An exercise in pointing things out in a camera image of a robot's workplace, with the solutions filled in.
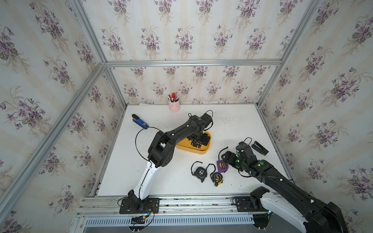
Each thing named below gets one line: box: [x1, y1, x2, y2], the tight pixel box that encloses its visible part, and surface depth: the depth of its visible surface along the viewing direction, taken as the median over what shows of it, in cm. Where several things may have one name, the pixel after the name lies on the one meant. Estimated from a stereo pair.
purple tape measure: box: [216, 160, 229, 173], surface depth 85 cm
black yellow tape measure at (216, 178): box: [210, 171, 224, 188], surface depth 81 cm
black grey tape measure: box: [193, 166, 208, 183], surface depth 82 cm
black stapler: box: [251, 140, 270, 156], surface depth 95 cm
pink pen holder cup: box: [168, 98, 181, 114], surface depth 113 cm
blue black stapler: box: [131, 114, 150, 130], surface depth 108 cm
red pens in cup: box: [167, 89, 180, 103], surface depth 113 cm
